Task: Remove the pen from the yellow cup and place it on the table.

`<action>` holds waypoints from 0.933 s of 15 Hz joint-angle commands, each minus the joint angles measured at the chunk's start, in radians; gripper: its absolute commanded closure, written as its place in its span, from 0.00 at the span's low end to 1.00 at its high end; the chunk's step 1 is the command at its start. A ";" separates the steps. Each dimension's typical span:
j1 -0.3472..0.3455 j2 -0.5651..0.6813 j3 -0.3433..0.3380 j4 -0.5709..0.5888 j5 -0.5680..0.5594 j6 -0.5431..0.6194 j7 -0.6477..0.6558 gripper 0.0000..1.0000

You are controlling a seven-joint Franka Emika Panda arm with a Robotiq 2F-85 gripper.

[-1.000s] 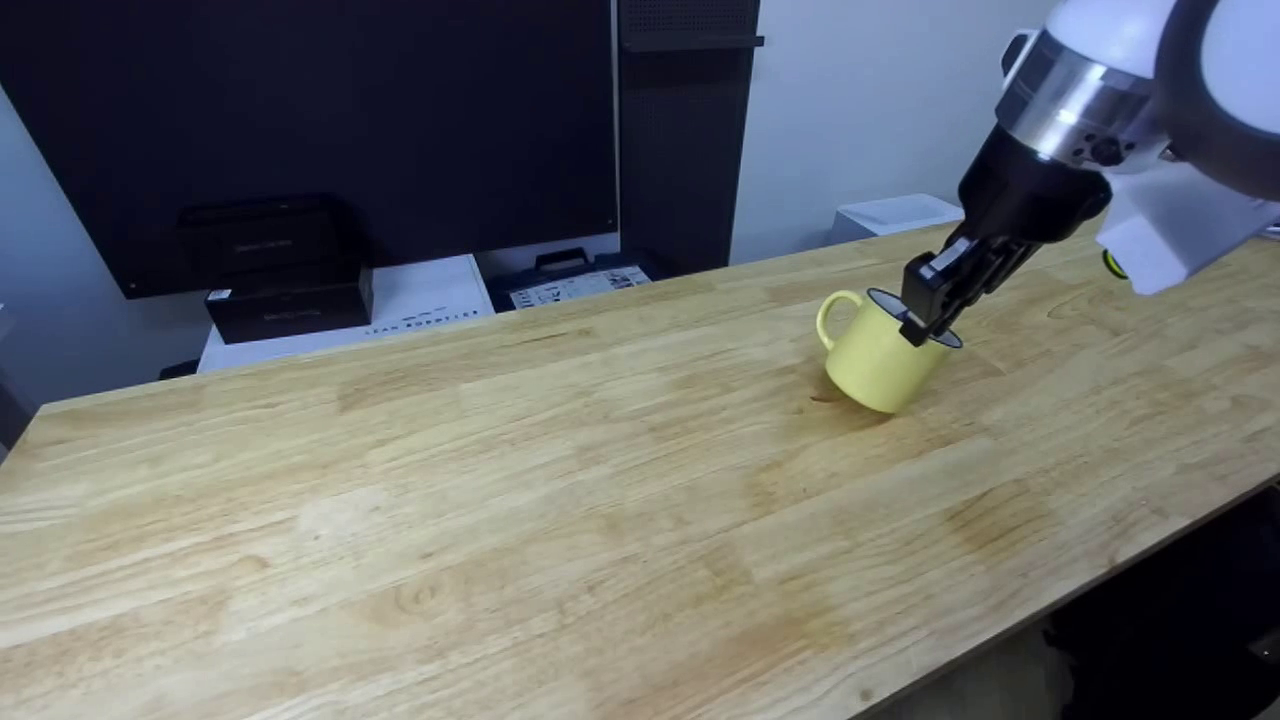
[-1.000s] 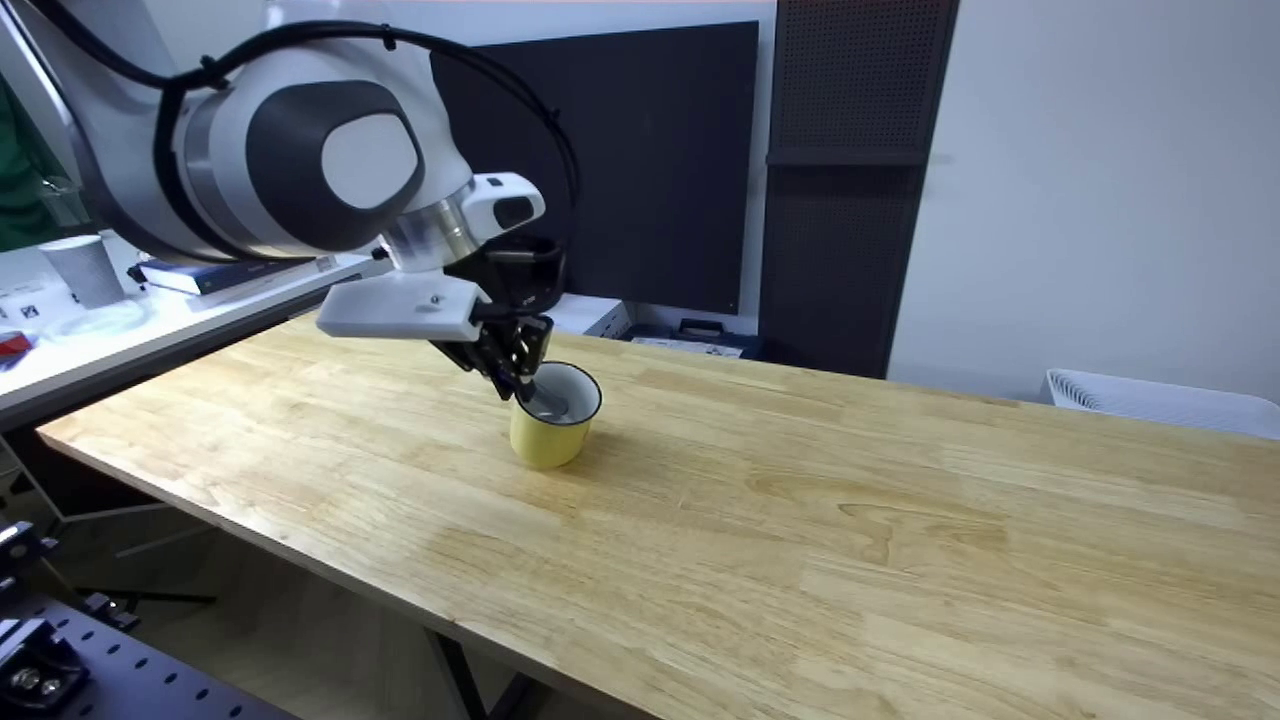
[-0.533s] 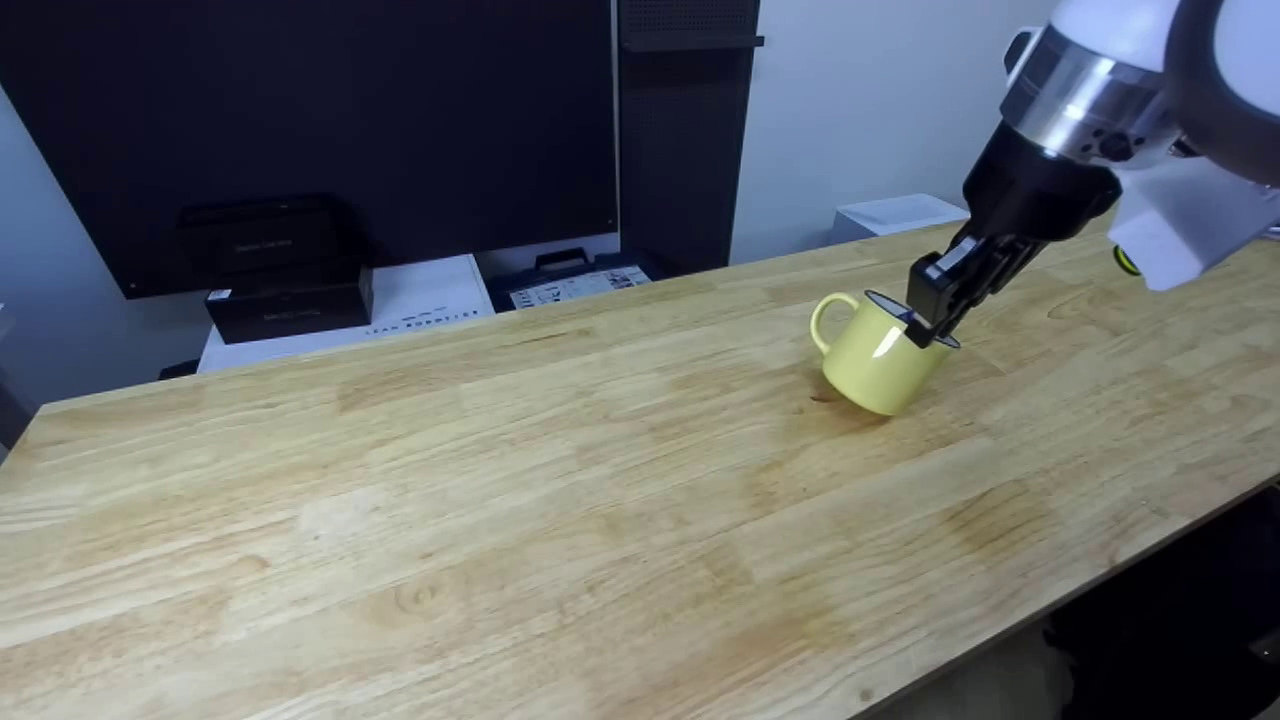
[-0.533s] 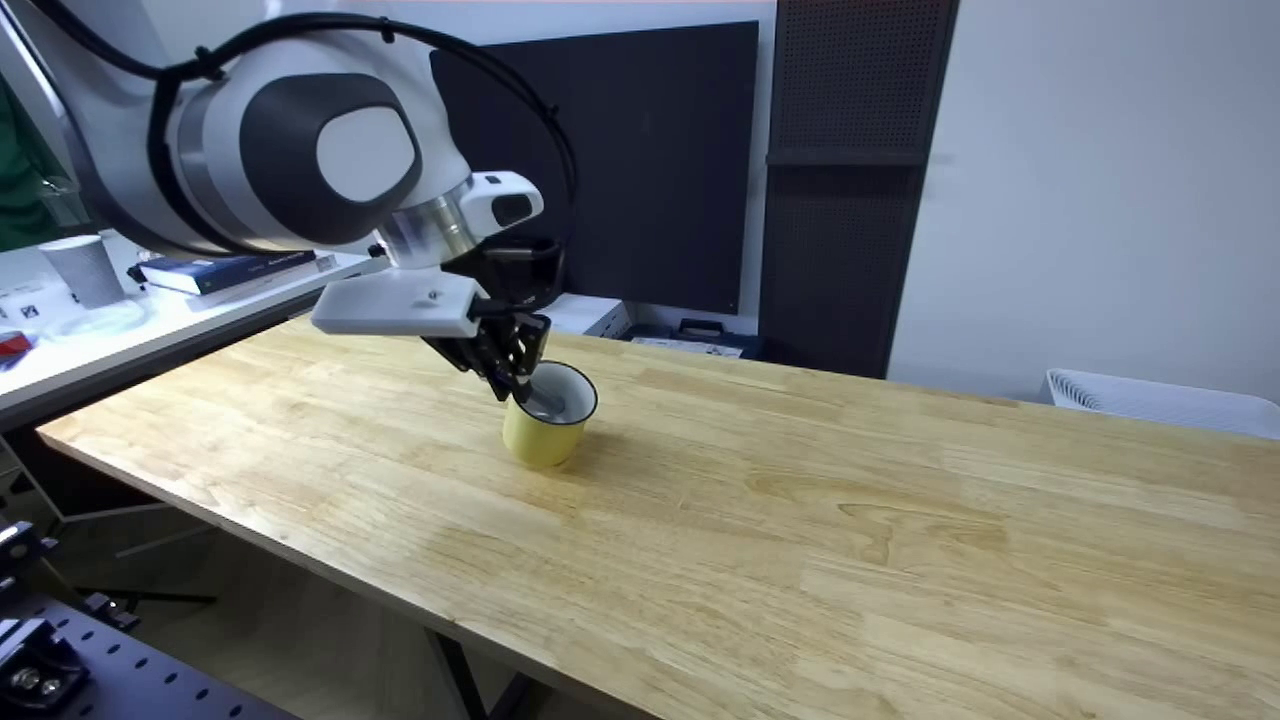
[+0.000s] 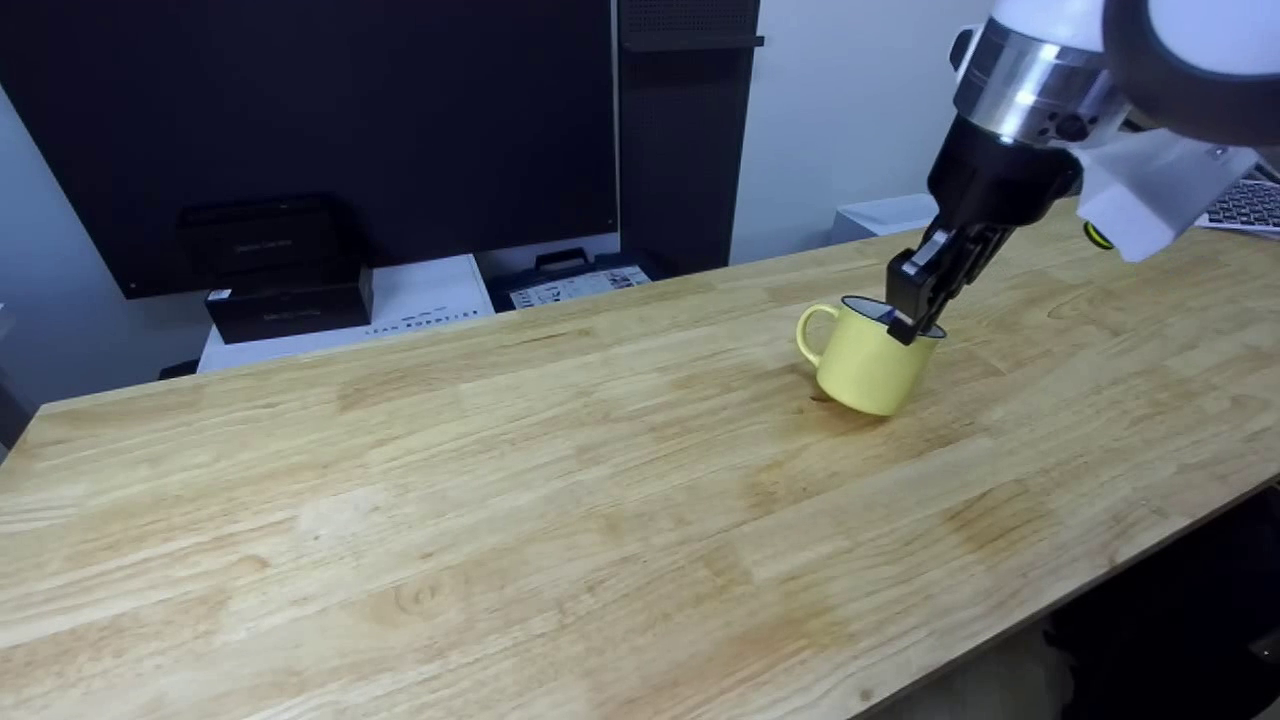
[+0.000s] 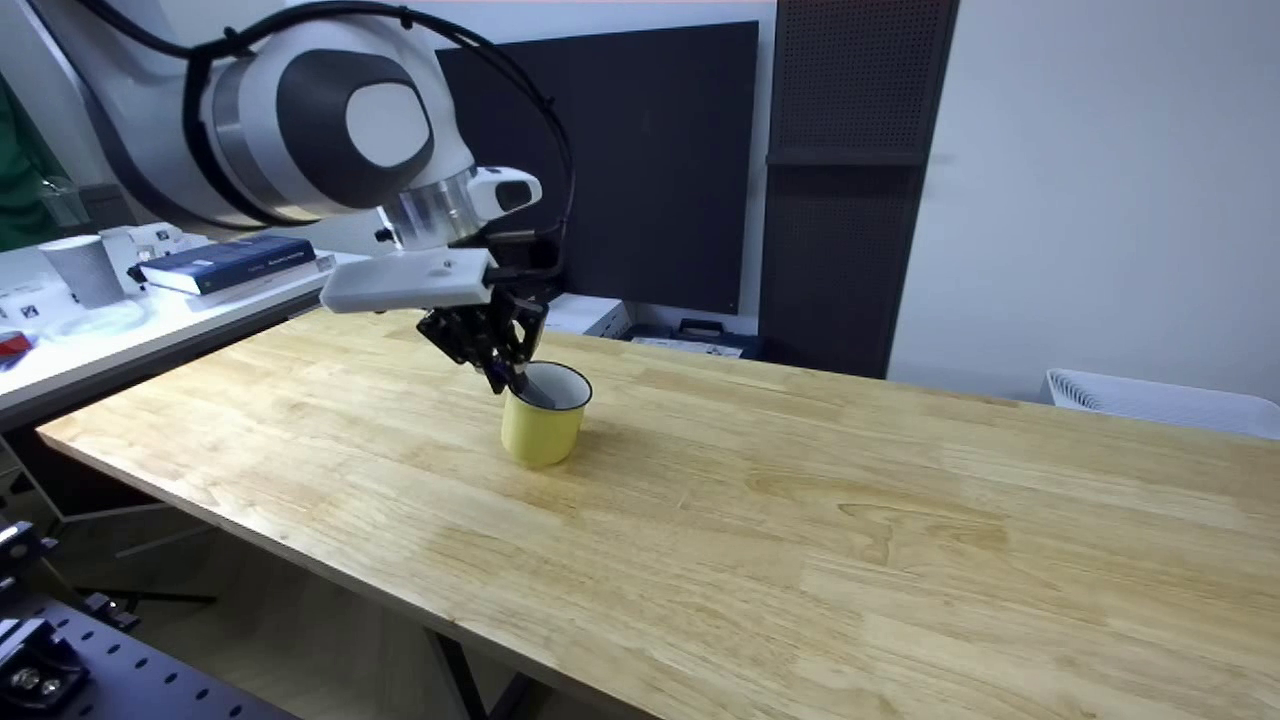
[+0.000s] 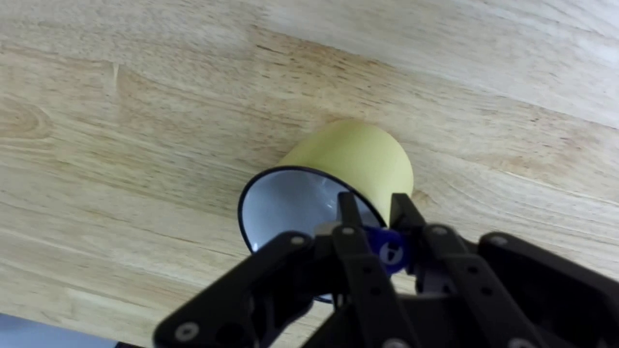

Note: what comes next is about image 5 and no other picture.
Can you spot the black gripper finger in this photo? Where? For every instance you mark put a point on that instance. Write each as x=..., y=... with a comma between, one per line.
x=980, y=263
x=917, y=302

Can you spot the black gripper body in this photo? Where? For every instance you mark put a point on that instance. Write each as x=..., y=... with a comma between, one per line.
x=995, y=182

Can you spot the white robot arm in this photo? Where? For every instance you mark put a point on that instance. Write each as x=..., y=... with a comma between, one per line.
x=1201, y=54

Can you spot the yellow enamel cup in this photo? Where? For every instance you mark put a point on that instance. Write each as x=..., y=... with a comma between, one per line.
x=865, y=372

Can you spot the white plastic bin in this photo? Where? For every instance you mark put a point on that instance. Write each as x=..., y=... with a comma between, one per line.
x=882, y=219

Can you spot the black keyboard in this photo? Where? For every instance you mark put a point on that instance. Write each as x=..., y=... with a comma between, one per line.
x=1244, y=202

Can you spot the dark brown cabinet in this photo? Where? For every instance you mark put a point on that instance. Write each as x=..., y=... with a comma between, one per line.
x=681, y=162

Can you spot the black monitor screen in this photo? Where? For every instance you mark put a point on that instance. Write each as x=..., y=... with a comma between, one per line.
x=332, y=121

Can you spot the black box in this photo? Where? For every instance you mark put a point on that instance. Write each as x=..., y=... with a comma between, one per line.
x=267, y=266

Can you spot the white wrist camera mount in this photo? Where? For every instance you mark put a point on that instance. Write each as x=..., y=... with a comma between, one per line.
x=1146, y=184

